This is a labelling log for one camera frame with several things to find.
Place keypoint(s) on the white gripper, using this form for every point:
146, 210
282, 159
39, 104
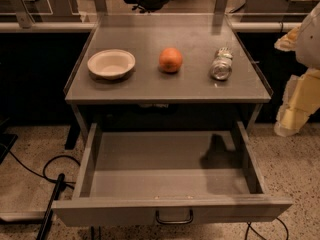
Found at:
310, 41

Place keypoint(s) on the orange fruit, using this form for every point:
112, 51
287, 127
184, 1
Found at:
170, 60

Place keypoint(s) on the open grey top drawer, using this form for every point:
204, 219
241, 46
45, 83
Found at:
125, 177

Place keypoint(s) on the crushed silver can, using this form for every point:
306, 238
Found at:
221, 67

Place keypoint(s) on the grey cabinet with glass rim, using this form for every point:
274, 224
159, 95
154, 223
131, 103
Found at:
165, 72

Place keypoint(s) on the white paper bowl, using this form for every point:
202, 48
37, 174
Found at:
111, 64

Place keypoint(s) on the black pole on floor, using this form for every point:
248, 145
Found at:
46, 221

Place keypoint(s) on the black drawer handle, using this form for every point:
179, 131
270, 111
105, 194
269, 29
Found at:
174, 218

